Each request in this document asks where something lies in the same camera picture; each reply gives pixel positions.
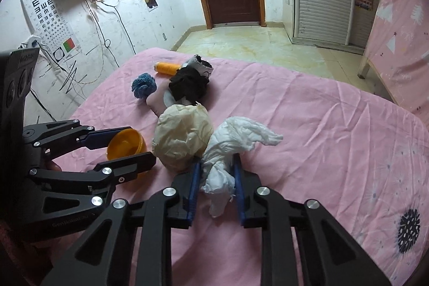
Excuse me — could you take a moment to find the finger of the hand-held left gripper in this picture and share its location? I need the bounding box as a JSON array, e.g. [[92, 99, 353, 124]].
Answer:
[[28, 152, 157, 207], [22, 119, 122, 157]]

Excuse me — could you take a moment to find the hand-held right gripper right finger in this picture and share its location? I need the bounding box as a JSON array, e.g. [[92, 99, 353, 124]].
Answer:
[[233, 154, 393, 286]]

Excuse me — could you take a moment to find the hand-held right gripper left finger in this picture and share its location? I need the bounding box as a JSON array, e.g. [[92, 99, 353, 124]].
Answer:
[[40, 163, 203, 286]]

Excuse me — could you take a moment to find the orange plastic bowl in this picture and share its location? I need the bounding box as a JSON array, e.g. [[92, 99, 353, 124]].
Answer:
[[106, 127, 147, 177]]

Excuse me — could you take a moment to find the white tissue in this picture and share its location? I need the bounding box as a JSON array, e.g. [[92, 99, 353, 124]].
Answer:
[[199, 117, 284, 218]]

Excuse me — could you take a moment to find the person's left hand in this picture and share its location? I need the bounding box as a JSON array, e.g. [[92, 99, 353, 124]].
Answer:
[[45, 159, 64, 173]]

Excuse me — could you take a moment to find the cream crumpled paper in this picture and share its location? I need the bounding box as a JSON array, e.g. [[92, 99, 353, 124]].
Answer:
[[152, 104, 214, 172]]

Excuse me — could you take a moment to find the blue knitted ball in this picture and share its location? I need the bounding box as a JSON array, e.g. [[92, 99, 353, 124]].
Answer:
[[131, 72, 158, 100]]

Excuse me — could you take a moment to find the pink sock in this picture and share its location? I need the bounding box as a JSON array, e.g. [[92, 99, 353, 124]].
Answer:
[[146, 90, 188, 117]]

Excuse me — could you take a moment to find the pink bed sheet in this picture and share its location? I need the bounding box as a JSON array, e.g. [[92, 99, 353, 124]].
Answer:
[[50, 48, 429, 286]]

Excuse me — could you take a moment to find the white eye chart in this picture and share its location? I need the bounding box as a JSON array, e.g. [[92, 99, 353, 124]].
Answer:
[[17, 0, 76, 64]]

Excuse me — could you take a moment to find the orange bottle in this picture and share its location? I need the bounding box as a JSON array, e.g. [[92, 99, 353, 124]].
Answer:
[[154, 61, 183, 75]]

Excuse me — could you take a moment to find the black plastic bag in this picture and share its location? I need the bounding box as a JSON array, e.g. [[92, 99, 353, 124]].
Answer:
[[168, 66, 210, 102]]

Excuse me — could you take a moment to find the grey white sock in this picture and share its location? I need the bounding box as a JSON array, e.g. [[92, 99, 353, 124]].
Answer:
[[181, 55, 213, 79]]

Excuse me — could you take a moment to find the pink printed curtain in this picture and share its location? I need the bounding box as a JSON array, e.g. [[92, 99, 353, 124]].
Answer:
[[364, 0, 429, 116]]

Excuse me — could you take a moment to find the white wall power strip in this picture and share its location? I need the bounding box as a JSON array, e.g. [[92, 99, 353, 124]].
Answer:
[[21, 36, 42, 49]]

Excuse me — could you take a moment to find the black wall cable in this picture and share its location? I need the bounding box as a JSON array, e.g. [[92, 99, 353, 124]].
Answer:
[[82, 0, 138, 86]]

